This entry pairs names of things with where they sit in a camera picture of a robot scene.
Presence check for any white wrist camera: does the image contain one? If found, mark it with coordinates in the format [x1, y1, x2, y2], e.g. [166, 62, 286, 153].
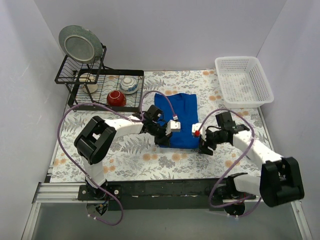
[165, 120, 181, 136]
[191, 123, 206, 141]

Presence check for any white plastic basket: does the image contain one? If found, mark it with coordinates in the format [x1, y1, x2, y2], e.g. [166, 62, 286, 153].
[215, 56, 274, 109]

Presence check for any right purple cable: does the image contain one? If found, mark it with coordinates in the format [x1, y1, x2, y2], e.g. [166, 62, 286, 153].
[198, 108, 263, 218]

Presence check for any black wire dish rack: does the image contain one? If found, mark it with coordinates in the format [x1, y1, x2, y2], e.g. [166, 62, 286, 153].
[54, 45, 145, 112]

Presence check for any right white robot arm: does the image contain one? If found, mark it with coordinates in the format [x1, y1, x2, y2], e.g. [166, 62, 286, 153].
[191, 108, 305, 207]

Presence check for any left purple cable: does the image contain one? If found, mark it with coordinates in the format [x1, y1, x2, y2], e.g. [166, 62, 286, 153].
[57, 91, 179, 227]

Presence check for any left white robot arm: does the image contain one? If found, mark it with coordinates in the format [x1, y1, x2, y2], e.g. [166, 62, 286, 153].
[74, 105, 177, 200]

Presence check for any cream mug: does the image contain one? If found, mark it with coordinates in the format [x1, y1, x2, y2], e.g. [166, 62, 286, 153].
[79, 73, 98, 94]

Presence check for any purple cable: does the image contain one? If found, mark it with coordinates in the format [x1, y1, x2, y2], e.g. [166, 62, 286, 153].
[57, 91, 179, 227]
[198, 108, 263, 218]

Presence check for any red bowl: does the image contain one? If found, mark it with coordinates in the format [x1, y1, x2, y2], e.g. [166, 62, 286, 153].
[106, 90, 127, 107]

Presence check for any white blue patterned bowl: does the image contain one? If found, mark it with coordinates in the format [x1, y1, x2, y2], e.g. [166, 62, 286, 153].
[120, 76, 138, 95]

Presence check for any blue printed t shirt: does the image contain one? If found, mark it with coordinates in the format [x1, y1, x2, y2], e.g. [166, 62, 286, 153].
[154, 93, 199, 149]

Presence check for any aluminium frame rail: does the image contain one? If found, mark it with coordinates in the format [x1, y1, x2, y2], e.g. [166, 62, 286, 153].
[22, 182, 312, 240]

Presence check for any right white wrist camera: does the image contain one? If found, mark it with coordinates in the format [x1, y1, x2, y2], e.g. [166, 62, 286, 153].
[191, 123, 206, 141]

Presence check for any grey green plate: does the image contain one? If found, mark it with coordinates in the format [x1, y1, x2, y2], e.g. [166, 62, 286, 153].
[58, 25, 103, 64]

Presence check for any floral table mat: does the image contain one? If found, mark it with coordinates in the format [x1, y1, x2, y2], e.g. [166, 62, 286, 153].
[50, 69, 260, 183]

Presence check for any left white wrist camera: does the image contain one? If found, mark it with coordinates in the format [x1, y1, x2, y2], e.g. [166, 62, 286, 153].
[165, 120, 181, 136]

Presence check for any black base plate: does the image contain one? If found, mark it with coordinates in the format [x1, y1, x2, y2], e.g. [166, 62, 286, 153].
[77, 178, 250, 211]

